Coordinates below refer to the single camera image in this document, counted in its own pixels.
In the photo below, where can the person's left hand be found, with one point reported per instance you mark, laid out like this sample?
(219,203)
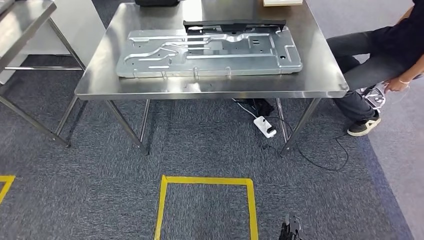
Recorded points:
(396,85)

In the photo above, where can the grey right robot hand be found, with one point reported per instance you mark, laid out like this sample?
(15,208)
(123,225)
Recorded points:
(291,228)

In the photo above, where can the black plastic frame part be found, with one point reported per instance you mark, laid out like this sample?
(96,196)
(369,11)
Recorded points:
(232,24)

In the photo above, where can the person's left forearm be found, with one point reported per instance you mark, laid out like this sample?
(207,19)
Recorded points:
(414,71)

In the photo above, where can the person's right forearm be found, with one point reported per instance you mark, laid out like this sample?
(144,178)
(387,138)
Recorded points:
(405,15)

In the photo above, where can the steel workbench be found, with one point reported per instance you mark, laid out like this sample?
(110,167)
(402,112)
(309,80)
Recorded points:
(99,82)

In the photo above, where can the chrome stool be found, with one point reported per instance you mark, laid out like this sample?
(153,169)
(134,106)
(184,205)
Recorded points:
(376,99)

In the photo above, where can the person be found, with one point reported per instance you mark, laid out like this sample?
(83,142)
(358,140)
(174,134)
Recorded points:
(364,69)

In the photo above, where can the white power strip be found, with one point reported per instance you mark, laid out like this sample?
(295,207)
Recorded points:
(263,126)

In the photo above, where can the black power adapter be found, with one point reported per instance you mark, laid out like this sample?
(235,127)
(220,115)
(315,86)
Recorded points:
(261,106)

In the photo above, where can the beige box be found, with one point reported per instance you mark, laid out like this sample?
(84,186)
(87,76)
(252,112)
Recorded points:
(281,2)

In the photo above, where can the stamped sheet metal panel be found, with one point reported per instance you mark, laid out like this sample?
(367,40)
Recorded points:
(215,63)

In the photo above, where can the black tray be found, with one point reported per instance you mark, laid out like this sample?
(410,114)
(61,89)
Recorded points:
(157,2)

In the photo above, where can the white board panel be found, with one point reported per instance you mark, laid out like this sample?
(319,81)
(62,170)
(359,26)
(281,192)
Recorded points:
(82,26)

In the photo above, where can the steel table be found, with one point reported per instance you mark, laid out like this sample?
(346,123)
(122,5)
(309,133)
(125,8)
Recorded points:
(20,20)

